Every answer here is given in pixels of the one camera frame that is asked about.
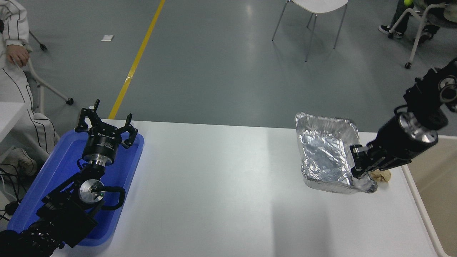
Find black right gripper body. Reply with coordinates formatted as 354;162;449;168
367;115;431;171

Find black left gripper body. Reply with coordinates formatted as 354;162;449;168
82;125;125;161

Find silver foil tray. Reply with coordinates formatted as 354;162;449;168
295;112;378;194

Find person's hand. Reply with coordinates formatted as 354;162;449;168
6;45;30;68

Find crumpled tan paper ball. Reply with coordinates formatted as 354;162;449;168
370;170;392;183

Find blue plastic tray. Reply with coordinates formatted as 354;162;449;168
7;128;145;247

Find large pale bin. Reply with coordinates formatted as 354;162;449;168
402;134;457;257

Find yellow floor tape line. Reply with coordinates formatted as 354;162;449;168
108;0;166;120

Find small white side table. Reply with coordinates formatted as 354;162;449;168
0;102;30;143

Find person in white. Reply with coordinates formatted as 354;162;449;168
0;0;60;177

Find person with black shoes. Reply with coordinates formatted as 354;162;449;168
378;0;441;44

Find white chair with metal legs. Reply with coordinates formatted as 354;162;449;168
271;0;349;62

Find wheeled chair with white frame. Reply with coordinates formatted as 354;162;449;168
24;30;74;113

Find black cables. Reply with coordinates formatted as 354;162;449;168
0;163;22;222

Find white tube frame chair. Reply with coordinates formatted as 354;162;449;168
388;2;457;69

